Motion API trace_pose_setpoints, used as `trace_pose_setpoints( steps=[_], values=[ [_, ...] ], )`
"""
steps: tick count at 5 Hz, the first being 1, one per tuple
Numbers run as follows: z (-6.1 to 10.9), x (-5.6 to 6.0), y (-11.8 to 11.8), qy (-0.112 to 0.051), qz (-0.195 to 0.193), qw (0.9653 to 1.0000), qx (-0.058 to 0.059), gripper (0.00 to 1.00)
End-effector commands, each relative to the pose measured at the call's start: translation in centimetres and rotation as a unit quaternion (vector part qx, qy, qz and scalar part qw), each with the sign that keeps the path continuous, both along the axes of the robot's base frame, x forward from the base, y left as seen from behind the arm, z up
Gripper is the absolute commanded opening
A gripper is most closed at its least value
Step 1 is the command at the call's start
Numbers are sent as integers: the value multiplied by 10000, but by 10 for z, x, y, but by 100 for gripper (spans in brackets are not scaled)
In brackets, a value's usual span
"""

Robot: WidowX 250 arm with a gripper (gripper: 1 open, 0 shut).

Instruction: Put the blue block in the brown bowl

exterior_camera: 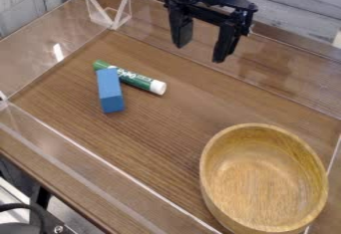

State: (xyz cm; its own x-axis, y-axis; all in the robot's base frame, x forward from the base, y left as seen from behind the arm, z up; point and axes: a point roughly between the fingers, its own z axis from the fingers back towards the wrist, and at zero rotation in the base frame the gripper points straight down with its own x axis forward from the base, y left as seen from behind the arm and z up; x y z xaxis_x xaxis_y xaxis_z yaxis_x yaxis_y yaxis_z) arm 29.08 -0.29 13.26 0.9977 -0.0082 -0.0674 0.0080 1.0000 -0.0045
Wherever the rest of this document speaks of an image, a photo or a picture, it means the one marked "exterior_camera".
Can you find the brown wooden bowl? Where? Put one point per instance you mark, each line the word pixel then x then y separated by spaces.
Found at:
pixel 263 180

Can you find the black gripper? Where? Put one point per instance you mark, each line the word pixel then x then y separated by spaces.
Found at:
pixel 181 25

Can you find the green Expo marker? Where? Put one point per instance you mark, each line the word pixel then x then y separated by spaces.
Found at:
pixel 134 79

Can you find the blue rectangular block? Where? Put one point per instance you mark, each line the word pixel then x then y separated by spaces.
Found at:
pixel 110 90

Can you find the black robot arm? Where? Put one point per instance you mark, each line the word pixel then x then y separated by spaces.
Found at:
pixel 231 15

